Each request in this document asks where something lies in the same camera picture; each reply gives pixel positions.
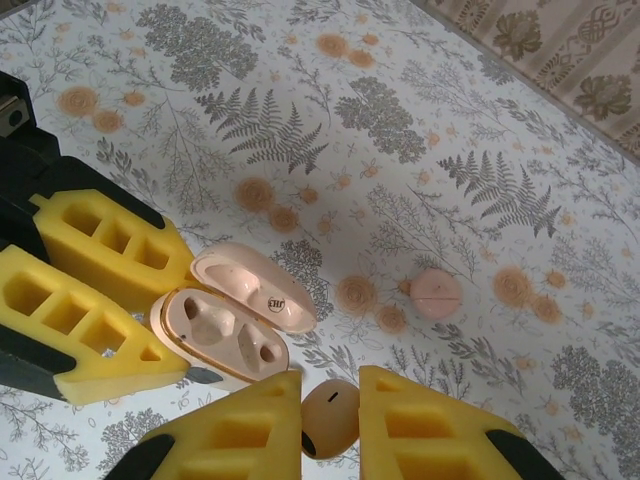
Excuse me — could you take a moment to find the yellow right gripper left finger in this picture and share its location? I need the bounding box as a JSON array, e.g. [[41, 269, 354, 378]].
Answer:
[[107, 369, 304, 480]]

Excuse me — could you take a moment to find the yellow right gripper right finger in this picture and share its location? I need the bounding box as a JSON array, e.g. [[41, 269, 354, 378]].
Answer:
[[358, 364, 567, 480]]

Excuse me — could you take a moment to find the tan earbud with black slot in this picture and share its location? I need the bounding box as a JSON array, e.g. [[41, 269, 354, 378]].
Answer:
[[299, 378, 362, 460]]

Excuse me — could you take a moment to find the pink earbud charging case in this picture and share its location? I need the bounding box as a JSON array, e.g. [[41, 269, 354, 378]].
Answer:
[[149, 242, 319, 391]]

